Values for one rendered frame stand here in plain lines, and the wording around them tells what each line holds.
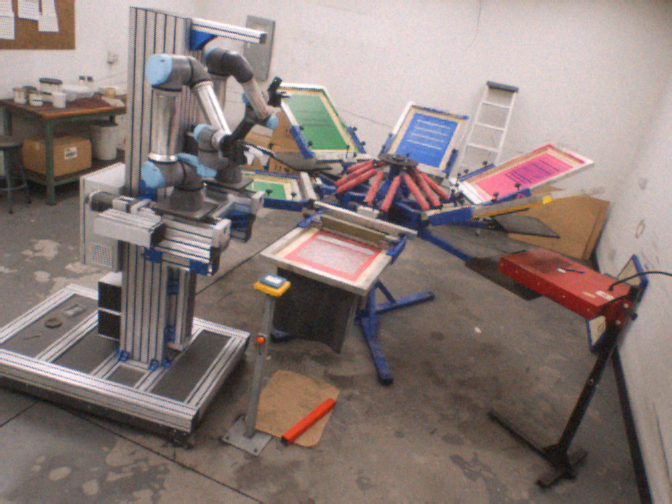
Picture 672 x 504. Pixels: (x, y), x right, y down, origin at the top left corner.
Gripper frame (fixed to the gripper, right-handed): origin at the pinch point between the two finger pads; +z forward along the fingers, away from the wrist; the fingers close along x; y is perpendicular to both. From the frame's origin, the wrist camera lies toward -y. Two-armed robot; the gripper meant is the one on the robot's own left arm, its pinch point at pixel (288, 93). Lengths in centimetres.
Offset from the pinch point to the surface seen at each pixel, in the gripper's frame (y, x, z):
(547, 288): 37, 179, 23
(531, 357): 144, 184, 145
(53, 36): 70, -337, 48
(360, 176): 47, 33, 58
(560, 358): 141, 202, 164
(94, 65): 100, -348, 102
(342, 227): 56, 66, -3
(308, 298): 79, 85, -49
